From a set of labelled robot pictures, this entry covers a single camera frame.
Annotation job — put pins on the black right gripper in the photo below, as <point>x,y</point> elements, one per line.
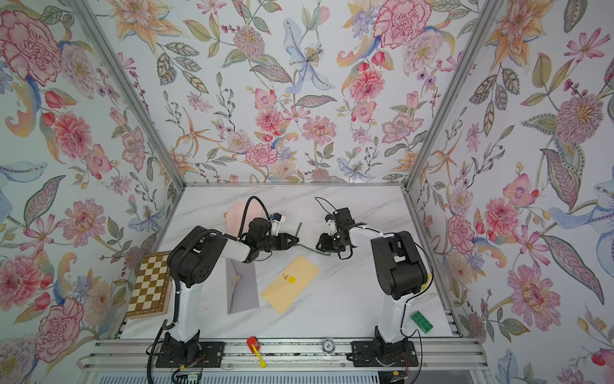
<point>324,239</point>

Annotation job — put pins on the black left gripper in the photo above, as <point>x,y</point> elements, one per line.
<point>282,241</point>

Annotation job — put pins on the green bordered letter paper underneath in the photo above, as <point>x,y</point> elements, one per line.
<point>308,237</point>

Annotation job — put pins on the yellow envelope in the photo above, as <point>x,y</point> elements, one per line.
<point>286,288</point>

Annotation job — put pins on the grey lavender envelope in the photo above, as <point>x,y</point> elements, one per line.
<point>241,286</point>

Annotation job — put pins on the pink envelope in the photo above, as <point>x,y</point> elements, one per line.
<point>234,216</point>

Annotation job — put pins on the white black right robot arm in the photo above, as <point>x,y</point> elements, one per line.
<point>400,269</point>

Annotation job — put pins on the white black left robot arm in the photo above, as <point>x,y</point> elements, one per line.
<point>193,260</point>

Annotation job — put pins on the round silver knob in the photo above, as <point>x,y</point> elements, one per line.
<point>328,347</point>

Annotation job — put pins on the yellow stick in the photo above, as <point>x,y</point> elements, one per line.
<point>261,360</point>

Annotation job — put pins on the green tag label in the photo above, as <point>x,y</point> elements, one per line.
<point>421,322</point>

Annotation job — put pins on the wooden checkered chessboard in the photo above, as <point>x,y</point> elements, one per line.
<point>153,288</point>

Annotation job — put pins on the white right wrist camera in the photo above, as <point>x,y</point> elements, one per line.
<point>331,225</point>

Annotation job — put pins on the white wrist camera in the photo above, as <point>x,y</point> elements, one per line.
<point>277,221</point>
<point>331,225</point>

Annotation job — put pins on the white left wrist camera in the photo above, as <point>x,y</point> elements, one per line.
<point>277,221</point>

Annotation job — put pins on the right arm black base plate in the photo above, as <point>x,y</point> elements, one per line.
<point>376,354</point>

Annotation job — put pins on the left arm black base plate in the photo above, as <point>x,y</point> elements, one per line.
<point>201,354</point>

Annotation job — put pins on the aluminium front rail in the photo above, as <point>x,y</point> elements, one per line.
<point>435,354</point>

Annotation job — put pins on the aluminium corner frame post right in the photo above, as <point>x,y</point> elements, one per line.
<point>484,22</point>

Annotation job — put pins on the aluminium corner frame post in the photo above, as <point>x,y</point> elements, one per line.
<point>101,44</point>
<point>484,22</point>

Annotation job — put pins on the aluminium corner frame post left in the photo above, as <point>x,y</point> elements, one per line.
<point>101,44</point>

